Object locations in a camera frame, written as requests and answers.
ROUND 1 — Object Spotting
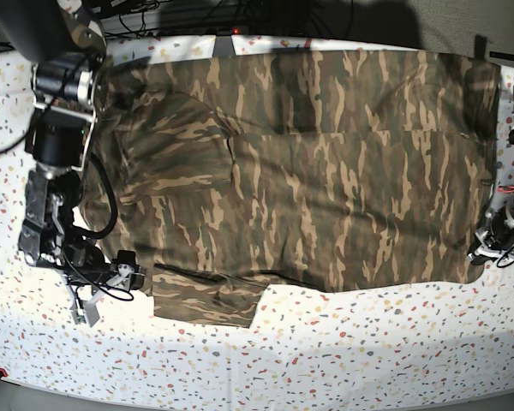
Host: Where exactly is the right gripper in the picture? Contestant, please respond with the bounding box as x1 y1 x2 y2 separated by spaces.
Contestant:
60 241 146 312

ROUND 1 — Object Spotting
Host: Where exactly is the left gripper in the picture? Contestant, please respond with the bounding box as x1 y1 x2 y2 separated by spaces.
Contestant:
467 205 514 265

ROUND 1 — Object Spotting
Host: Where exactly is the camouflage T-shirt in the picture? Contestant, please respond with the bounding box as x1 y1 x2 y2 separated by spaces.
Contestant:
93 51 500 328

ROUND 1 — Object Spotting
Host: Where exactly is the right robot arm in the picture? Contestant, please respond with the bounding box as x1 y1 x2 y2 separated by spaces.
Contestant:
0 1 144 325

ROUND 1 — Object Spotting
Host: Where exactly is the terrazzo patterned table cloth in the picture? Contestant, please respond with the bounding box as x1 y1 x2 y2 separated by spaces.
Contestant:
0 34 514 411

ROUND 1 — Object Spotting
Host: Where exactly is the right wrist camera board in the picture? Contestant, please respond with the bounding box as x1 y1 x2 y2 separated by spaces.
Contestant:
71 301 100 327

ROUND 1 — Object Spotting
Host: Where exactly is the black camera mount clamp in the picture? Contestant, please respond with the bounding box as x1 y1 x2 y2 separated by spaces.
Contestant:
213 36 236 57

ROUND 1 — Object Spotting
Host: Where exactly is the black cables bundle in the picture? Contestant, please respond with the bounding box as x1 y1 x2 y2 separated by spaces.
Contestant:
68 0 356 39

